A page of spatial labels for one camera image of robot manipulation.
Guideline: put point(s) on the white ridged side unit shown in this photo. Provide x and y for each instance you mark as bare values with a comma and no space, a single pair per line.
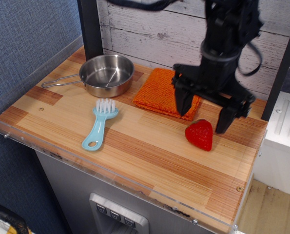
272,165

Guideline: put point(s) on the black frame post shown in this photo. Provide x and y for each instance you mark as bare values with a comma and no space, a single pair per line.
277,85
91,33

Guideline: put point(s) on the light blue scrub brush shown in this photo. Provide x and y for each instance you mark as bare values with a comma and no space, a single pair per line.
104,110

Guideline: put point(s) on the orange folded cloth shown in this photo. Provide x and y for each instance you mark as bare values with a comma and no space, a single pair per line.
158,94

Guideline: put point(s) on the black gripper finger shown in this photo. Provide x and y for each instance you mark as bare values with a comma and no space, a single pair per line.
231,109
183,100

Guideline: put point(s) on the black left frame post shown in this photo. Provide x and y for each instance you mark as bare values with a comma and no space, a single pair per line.
91,33

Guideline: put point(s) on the stainless steel pot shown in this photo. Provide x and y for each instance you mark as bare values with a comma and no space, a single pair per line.
104,76

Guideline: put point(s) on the grey toy fridge cabinet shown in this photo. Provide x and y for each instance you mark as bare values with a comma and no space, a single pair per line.
72,188

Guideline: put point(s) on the silver dispenser button panel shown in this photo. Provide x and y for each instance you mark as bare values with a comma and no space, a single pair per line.
111,217

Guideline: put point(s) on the black right frame post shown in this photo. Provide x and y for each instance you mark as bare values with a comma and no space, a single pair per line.
277,85

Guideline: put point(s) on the red toy strawberry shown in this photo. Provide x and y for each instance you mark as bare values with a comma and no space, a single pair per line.
200,134

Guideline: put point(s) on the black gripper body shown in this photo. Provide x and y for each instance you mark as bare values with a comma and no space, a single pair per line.
214,79

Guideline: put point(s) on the yellow black object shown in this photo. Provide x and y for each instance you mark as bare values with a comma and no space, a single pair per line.
12,223

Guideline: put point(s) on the clear acrylic guard rail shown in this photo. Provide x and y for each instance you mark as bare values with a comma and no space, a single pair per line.
143,152

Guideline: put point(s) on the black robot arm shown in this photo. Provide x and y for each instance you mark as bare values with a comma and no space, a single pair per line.
231,25

